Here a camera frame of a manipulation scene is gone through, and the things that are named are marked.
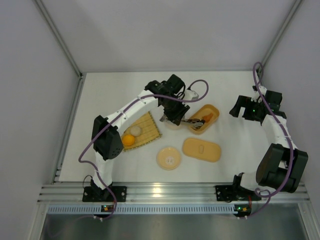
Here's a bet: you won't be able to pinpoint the black spiky food piece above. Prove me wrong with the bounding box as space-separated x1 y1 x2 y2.
185 118 205 125

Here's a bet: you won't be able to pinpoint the metal tongs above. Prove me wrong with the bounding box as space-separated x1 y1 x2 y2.
160 115 206 130

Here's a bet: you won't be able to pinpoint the orange fried food piece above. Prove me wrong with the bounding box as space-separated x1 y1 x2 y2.
202 113 214 123

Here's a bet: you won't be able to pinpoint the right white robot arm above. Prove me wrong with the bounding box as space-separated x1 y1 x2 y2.
229 90 292 191

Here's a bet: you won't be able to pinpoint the beige oval lunch box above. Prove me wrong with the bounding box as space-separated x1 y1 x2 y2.
188 104 220 135

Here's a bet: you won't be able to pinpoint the beige oval lunch box lid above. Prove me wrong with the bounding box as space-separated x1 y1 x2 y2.
182 137 222 163

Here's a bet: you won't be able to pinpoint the round metal-lined container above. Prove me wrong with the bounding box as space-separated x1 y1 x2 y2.
164 120 184 131

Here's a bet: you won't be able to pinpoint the bamboo mat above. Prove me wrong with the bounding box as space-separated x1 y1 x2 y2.
121 111 162 152

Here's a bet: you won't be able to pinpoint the white rice ball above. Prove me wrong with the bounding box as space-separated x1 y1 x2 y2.
129 125 143 137

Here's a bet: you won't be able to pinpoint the round beige lid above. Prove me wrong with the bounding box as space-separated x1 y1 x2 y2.
156 147 182 171

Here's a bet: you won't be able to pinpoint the orange fruit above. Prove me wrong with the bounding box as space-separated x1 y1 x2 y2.
122 134 136 146

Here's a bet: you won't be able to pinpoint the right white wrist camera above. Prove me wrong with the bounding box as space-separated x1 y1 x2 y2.
251 85 267 102

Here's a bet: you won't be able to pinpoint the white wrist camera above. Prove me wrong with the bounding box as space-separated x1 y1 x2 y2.
183 89 199 101
251 85 267 102

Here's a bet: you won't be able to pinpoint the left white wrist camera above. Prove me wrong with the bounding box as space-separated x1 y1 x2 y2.
183 89 199 101

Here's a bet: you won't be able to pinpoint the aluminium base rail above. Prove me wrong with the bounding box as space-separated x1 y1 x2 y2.
37 181 311 206

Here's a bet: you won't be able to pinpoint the slotted grey cable duct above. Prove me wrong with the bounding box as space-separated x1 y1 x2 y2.
47 204 238 215

